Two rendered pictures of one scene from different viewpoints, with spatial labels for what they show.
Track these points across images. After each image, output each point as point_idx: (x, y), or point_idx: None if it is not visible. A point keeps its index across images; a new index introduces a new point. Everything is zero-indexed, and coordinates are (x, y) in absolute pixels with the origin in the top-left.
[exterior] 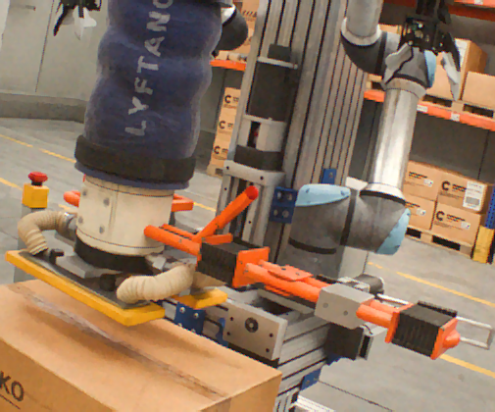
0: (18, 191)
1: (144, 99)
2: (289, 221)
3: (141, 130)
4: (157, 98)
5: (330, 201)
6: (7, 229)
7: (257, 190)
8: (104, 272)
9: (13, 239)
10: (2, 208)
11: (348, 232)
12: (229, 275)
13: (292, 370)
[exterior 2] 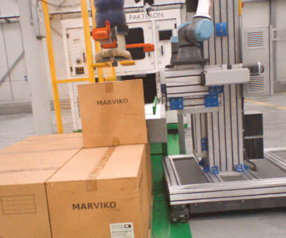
0: None
1: (97, 12)
2: (202, 46)
3: (97, 20)
4: (99, 10)
5: (180, 27)
6: (264, 120)
7: (107, 21)
8: (102, 60)
9: (262, 122)
10: (270, 115)
11: (186, 35)
12: (100, 44)
13: (179, 90)
